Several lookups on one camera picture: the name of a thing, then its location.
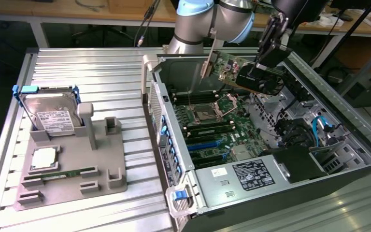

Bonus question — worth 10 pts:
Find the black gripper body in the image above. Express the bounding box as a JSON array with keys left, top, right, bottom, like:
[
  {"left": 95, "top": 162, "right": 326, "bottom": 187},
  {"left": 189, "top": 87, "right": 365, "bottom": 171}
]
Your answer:
[{"left": 272, "top": 0, "right": 332, "bottom": 26}]

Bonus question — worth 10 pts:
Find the graphics card with black fan shroud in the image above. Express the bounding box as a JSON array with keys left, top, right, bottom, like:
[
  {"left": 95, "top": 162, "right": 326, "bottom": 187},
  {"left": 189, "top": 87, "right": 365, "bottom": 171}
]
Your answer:
[{"left": 201, "top": 37, "right": 286, "bottom": 97}]

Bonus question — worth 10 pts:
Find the green circuit board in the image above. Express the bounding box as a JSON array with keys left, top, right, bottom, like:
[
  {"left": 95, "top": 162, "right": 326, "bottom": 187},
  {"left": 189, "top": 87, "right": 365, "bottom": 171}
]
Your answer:
[{"left": 257, "top": 0, "right": 274, "bottom": 13}]

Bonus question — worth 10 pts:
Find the black monitor base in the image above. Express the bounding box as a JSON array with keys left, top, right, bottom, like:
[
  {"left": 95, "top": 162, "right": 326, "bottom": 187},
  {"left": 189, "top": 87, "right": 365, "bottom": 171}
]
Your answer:
[{"left": 330, "top": 0, "right": 371, "bottom": 10}]

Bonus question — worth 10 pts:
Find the black stand pole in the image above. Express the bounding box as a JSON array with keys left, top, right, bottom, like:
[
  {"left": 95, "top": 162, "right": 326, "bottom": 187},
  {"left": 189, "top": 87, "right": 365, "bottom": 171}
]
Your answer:
[{"left": 342, "top": 0, "right": 371, "bottom": 43}]

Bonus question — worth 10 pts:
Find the metal socket cover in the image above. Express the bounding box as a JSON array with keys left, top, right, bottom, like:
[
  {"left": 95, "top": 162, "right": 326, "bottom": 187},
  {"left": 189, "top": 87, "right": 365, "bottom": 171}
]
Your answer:
[{"left": 211, "top": 93, "right": 241, "bottom": 114}]

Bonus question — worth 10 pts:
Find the perforated metal drive cage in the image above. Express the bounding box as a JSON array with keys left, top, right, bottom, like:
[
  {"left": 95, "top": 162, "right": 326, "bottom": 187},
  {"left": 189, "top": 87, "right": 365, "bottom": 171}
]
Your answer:
[{"left": 250, "top": 93, "right": 300, "bottom": 121}]

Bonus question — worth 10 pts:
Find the open black PC case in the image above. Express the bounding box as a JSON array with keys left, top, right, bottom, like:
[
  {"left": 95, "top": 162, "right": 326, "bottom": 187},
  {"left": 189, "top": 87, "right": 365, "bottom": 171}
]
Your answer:
[{"left": 141, "top": 53, "right": 371, "bottom": 232}]

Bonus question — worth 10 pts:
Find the green motherboard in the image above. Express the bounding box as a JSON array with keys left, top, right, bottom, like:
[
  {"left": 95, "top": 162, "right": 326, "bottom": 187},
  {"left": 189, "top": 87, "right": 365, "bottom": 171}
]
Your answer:
[{"left": 171, "top": 88, "right": 273, "bottom": 170}]

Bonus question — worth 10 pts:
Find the CPU socket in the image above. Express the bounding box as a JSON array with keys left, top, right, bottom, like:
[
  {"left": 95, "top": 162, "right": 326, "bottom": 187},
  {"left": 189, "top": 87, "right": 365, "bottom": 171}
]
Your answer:
[{"left": 191, "top": 103, "right": 221, "bottom": 124}]

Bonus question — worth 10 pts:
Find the black RAM stick white label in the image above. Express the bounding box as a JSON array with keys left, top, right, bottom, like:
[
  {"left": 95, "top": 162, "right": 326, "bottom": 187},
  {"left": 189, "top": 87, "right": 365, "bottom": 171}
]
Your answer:
[{"left": 187, "top": 125, "right": 235, "bottom": 137}]

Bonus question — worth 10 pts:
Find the silver chipset heatsink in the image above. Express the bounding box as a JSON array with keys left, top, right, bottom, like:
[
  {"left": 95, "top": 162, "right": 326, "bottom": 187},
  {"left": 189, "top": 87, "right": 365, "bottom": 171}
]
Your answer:
[{"left": 230, "top": 145, "right": 254, "bottom": 160}]

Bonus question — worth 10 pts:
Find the blue expansion slot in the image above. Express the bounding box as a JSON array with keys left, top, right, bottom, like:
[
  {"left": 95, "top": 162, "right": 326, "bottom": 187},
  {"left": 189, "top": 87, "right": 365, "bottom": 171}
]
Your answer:
[{"left": 187, "top": 141, "right": 221, "bottom": 152}]

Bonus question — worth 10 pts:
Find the black office chair base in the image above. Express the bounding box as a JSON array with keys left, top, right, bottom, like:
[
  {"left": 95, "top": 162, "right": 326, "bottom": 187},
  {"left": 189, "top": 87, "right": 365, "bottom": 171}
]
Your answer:
[{"left": 73, "top": 24, "right": 135, "bottom": 46}]

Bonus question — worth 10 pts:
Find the black plastic shroud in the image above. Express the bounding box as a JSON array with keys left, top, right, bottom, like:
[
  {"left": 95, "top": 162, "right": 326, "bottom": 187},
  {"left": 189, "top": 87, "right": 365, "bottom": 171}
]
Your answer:
[{"left": 260, "top": 147, "right": 329, "bottom": 183}]

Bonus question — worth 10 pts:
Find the long black expansion slot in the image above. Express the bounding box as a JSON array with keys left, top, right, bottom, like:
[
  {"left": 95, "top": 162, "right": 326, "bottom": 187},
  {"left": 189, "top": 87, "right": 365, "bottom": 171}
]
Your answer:
[{"left": 193, "top": 154, "right": 226, "bottom": 165}]

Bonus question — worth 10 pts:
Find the metal disk bay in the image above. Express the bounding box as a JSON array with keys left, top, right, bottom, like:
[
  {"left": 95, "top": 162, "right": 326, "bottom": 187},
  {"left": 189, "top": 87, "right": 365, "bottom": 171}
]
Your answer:
[{"left": 310, "top": 141, "right": 371, "bottom": 175}]

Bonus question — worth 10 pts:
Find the grey power supply unit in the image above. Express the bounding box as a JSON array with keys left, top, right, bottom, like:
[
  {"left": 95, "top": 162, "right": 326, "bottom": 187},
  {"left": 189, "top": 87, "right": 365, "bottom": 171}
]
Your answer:
[{"left": 194, "top": 154, "right": 293, "bottom": 210}]

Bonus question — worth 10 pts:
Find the silver hard disk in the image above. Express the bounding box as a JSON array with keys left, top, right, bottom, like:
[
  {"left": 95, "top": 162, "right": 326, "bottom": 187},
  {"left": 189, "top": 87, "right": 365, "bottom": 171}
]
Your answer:
[{"left": 23, "top": 93, "right": 82, "bottom": 138}]

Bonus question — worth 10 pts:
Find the grey parts rack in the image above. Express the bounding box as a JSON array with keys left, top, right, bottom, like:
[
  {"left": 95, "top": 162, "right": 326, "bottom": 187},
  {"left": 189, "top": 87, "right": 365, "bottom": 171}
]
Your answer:
[{"left": 14, "top": 103, "right": 130, "bottom": 212}]

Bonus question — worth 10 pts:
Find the green RAM stick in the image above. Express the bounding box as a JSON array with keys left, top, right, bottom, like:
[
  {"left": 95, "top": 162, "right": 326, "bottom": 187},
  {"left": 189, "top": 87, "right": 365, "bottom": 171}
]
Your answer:
[{"left": 42, "top": 169, "right": 86, "bottom": 179}]

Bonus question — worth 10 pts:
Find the silver CPU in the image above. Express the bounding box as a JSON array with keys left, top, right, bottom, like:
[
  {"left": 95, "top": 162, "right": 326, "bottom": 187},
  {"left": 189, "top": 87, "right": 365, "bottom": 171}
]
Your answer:
[{"left": 32, "top": 147, "right": 61, "bottom": 170}]

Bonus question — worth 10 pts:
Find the wooden desk white frame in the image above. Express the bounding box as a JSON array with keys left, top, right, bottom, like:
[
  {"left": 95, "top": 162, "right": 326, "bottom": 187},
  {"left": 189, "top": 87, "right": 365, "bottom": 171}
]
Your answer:
[
  {"left": 0, "top": 0, "right": 179, "bottom": 49},
  {"left": 249, "top": 0, "right": 371, "bottom": 70}
]

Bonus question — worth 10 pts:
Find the black wire bundle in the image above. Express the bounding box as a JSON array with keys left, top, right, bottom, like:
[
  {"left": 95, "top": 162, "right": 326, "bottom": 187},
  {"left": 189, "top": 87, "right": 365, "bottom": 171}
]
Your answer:
[{"left": 274, "top": 117, "right": 314, "bottom": 148}]

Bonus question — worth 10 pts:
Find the blue disk wire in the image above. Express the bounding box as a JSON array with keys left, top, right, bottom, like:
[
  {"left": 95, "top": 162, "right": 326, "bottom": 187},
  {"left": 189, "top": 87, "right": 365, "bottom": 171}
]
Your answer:
[{"left": 312, "top": 116, "right": 330, "bottom": 148}]

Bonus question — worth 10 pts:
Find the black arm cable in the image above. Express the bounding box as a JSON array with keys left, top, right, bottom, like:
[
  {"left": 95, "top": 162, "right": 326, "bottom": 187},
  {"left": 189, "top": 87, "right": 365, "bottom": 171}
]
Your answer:
[{"left": 135, "top": 0, "right": 162, "bottom": 48}]

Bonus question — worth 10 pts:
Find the grey flat wire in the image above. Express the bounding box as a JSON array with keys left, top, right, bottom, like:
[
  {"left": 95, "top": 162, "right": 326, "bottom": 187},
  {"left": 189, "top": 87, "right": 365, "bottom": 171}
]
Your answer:
[{"left": 310, "top": 139, "right": 348, "bottom": 155}]

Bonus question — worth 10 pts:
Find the blue disk carrier bracket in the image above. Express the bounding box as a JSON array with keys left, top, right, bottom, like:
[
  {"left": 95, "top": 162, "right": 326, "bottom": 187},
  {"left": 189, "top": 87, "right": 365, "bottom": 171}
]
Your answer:
[{"left": 12, "top": 84, "right": 83, "bottom": 109}]

